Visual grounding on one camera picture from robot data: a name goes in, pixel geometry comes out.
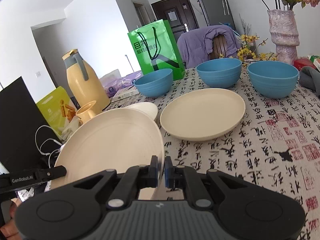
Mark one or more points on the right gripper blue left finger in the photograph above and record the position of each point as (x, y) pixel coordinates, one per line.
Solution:
(153, 172)

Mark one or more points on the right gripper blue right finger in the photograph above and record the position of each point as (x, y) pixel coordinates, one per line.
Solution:
(169, 173)

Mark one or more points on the cream plate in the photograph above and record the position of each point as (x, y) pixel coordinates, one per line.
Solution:
(145, 109)
(116, 139)
(203, 114)

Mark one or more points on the blue bowl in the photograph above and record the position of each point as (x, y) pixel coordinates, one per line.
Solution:
(155, 84)
(273, 79)
(220, 73)

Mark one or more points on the black paper bag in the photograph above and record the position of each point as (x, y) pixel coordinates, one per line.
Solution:
(25, 134)

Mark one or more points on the white book box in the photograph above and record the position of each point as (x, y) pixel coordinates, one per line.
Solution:
(125, 93)

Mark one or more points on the yellow snack package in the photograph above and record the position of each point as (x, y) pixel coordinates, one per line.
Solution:
(57, 109)

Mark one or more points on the yellow mug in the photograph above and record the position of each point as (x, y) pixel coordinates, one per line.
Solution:
(87, 112)

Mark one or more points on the purple tissue pack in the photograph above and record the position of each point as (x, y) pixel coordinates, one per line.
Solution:
(112, 82)

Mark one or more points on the yellow thermos jug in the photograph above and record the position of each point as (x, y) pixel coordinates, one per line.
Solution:
(83, 81)

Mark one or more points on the calligraphy print tablecloth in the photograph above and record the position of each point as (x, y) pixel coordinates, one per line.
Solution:
(258, 181)

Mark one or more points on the green paper shopping bag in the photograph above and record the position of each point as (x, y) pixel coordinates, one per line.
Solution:
(155, 48)

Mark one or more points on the purple jacket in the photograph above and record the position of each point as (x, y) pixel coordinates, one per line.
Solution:
(196, 45)

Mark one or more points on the wooden chair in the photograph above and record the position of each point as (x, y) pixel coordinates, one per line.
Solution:
(220, 47)

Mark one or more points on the yellow flower branch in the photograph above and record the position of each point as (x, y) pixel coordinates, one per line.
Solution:
(249, 45)

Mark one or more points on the dark entrance door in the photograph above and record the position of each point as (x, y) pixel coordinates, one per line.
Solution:
(179, 14)

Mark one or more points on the grey refrigerator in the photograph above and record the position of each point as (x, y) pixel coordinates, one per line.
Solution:
(217, 12)

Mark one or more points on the grey purple cloth pouch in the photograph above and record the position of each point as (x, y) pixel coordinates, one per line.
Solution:
(309, 78)

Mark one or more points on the red small box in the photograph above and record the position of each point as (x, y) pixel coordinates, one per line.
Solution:
(303, 62)

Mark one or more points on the pink textured vase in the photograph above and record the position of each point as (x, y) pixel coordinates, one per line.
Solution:
(284, 34)

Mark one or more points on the green white snack pack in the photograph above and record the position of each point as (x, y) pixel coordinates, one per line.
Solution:
(315, 60)

